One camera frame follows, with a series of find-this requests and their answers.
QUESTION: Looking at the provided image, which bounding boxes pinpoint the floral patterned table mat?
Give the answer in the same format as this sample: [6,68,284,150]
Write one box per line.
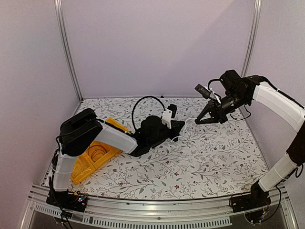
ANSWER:
[69,98,268,200]

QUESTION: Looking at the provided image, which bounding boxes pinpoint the left arm base electronics board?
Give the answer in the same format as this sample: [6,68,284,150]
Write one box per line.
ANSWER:
[46,190,88,212]

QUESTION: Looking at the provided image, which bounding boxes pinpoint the aluminium right corner post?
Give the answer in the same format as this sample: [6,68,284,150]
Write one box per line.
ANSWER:
[241,0,262,77]

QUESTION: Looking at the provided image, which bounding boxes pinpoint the aluminium left corner post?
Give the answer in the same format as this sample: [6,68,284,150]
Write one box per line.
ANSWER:
[54,0,83,102]

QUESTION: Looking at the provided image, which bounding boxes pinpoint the yellow divided plastic bin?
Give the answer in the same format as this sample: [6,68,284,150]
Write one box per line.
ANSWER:
[71,116,131,186]

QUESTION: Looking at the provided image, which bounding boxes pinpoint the black braided camera cable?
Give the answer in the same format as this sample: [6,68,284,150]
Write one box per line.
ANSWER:
[131,95,166,134]
[207,78,224,89]

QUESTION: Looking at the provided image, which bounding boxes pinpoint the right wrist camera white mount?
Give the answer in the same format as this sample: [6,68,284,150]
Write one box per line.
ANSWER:
[194,84,221,104]

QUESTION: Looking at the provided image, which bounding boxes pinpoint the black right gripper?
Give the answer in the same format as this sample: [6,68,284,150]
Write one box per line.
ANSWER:
[195,91,249,125]

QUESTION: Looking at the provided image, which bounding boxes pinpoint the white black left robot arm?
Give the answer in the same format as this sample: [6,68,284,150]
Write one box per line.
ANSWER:
[49,108,185,207]

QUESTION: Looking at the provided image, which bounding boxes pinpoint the red thin cable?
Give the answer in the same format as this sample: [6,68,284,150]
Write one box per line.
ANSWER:
[87,145,108,160]

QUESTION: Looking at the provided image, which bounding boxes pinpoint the right arm base electronics board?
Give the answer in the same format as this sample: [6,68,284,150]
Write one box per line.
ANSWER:
[228,191,282,225]

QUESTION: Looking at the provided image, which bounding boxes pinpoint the black braided right camera cable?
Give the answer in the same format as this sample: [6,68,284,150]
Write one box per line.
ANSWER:
[207,78,224,89]

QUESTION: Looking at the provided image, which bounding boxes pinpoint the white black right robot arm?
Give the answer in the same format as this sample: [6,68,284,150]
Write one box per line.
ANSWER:
[195,70,305,208]

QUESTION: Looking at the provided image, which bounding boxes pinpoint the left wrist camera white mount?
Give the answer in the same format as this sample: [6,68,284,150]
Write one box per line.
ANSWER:
[161,104,177,129]

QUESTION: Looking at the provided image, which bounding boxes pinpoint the aluminium front frame rail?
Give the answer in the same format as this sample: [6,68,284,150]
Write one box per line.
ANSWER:
[20,185,299,229]

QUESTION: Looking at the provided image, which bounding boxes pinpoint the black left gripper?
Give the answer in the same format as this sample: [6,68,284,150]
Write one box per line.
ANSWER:
[148,121,184,148]

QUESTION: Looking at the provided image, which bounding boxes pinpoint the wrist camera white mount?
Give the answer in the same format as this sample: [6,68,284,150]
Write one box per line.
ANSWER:
[194,84,221,104]
[161,104,177,129]

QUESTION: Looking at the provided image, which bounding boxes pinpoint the black braided left camera cable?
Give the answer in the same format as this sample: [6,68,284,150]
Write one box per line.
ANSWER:
[131,95,166,134]

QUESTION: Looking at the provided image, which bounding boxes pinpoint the aluminium corner post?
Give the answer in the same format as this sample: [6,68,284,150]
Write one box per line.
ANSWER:
[241,0,262,77]
[54,0,83,102]

